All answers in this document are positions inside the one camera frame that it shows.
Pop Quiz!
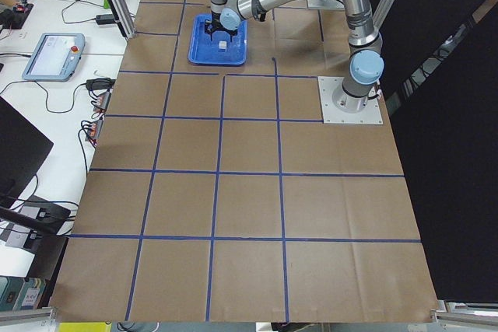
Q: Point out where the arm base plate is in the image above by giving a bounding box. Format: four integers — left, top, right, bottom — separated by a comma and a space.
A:
307, 0, 344, 10
317, 76, 384, 125

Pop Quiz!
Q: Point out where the teach pendant tablet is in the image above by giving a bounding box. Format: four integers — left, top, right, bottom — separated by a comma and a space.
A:
22, 33, 86, 82

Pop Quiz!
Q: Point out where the brown paper table cover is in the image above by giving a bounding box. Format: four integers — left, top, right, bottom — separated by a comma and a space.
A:
51, 0, 437, 323

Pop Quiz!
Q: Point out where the black power adapter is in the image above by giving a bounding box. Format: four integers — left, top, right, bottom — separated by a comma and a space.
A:
95, 14, 116, 25

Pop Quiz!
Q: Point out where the black monitor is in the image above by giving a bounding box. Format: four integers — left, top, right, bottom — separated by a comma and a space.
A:
1, 99, 54, 208

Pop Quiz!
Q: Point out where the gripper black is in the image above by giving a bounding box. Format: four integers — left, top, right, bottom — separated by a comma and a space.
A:
204, 19, 237, 41

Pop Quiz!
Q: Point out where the blue plastic tray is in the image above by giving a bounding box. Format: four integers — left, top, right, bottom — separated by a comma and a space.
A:
188, 13, 247, 66

